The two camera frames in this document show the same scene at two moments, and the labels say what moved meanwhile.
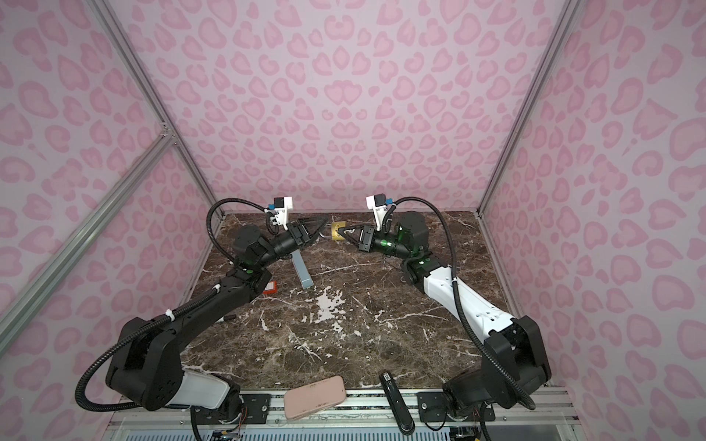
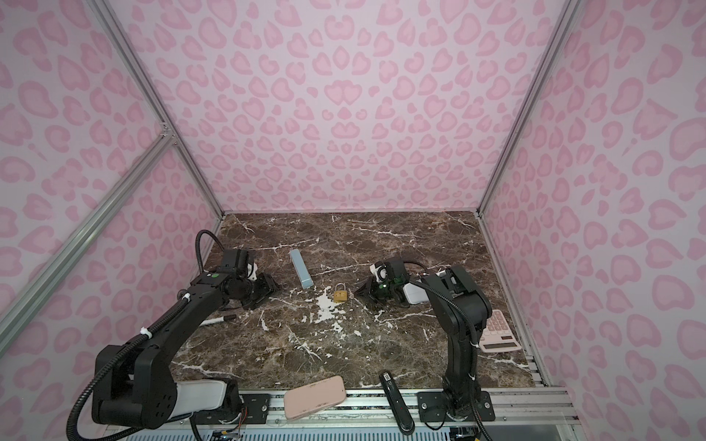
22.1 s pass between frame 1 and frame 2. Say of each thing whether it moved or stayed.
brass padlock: moved
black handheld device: stayed
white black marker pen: stayed
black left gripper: moved
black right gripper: moved
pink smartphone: stayed
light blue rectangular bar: stayed
